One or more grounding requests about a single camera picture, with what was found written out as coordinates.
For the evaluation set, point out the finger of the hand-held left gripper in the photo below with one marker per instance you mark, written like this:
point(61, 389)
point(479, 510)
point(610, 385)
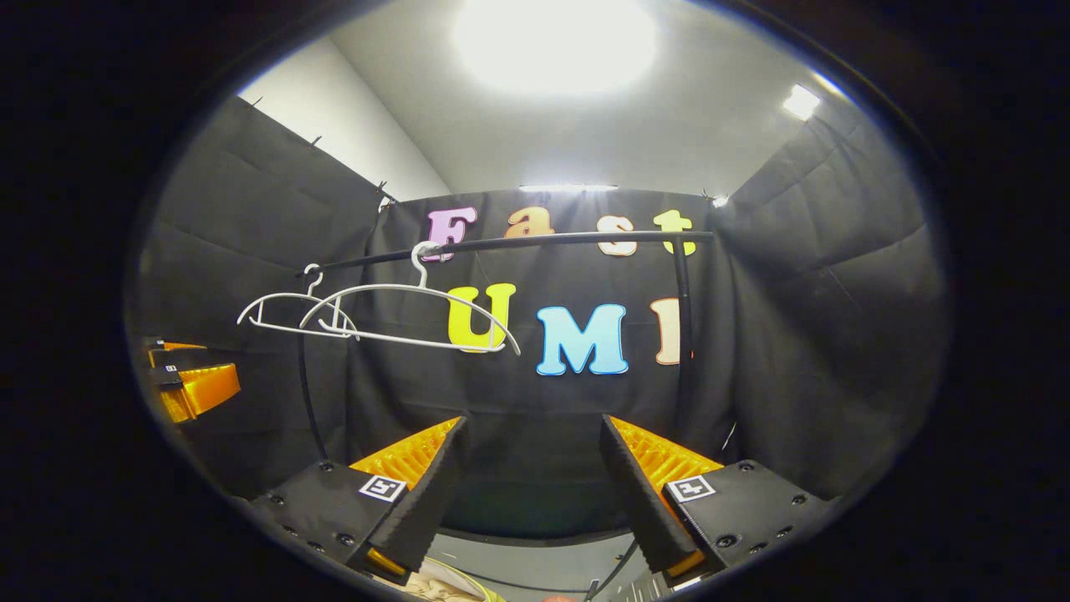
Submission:
point(167, 349)
point(205, 389)

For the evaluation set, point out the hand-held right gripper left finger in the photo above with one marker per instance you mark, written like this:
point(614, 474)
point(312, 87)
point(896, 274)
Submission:
point(422, 502)

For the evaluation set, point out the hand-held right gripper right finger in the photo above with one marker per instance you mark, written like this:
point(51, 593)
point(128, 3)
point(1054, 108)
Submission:
point(644, 502)

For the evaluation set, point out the black metal clothes rack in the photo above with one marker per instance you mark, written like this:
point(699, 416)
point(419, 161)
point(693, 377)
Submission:
point(568, 241)

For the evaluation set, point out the black backdrop cloth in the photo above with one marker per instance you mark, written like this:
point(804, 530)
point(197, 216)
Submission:
point(794, 334)

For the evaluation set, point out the strip ceiling light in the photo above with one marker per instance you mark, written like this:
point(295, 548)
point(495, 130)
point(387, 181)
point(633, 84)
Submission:
point(568, 187)

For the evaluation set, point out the small ceiling light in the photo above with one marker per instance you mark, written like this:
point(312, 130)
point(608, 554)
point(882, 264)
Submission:
point(801, 102)

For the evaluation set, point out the ceiling light panel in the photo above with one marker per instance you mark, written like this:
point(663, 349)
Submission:
point(556, 42)

